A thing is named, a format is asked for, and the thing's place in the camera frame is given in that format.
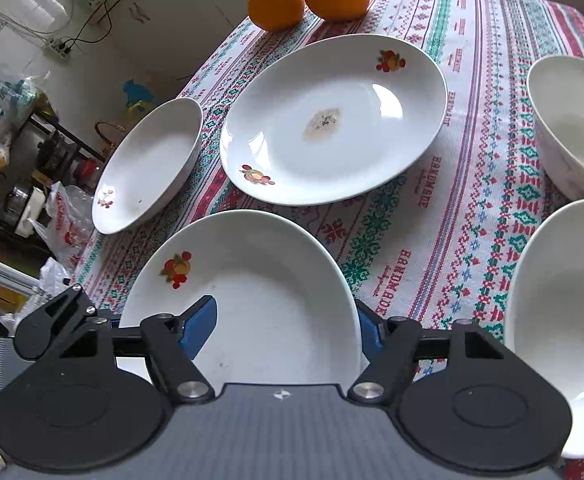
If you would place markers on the patterned woven tablecloth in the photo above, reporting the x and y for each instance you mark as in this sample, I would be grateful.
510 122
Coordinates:
472 160

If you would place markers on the white ceramic bowl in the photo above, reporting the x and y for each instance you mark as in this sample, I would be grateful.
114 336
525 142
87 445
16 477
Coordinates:
562 310
572 125

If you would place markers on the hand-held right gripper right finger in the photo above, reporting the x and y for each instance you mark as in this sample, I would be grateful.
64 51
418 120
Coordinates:
370 332

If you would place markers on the medium white fruit-print plate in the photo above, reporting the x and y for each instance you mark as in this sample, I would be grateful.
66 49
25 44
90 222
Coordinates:
272 280

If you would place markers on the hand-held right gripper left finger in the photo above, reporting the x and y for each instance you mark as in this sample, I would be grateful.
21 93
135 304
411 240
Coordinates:
200 325

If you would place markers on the wicker basket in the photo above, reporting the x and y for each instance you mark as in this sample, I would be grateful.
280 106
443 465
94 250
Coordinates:
109 135

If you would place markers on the white kitchen cabinet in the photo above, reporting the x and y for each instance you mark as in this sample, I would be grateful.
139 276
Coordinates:
181 20

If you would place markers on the small white fruit-print plate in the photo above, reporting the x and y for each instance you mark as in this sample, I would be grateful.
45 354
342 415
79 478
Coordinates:
146 170

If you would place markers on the aluminium rail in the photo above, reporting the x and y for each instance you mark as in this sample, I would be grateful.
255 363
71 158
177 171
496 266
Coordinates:
1 270

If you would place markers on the white power strip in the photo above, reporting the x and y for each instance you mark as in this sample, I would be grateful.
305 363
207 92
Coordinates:
61 48

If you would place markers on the large white fruit-print plate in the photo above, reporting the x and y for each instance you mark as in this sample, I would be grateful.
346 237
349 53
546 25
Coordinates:
362 150

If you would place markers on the black metal shelf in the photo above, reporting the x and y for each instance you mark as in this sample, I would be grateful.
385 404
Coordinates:
59 137

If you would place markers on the red and white plastic bag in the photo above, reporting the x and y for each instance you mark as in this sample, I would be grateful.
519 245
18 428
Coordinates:
66 220

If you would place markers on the blue plastic toy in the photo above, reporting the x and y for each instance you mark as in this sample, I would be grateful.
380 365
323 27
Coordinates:
136 94

